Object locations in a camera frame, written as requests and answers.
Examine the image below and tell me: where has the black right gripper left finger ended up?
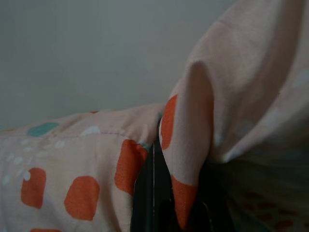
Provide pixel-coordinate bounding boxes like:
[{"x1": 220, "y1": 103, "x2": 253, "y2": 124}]
[{"x1": 129, "y1": 140, "x2": 181, "y2": 232}]

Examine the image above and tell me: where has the pink patterned pillow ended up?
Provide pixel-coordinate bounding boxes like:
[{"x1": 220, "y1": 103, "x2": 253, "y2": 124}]
[{"x1": 0, "y1": 0, "x2": 309, "y2": 232}]

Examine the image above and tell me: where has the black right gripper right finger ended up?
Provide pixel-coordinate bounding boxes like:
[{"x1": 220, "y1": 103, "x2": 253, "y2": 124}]
[{"x1": 190, "y1": 165, "x2": 231, "y2": 232}]

